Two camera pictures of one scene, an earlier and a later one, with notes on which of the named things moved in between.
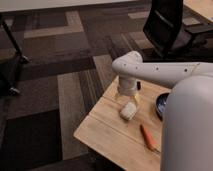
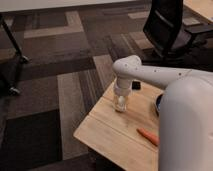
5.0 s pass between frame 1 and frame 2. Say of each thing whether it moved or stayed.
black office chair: stayed
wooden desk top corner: stayed
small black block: stayed
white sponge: moved
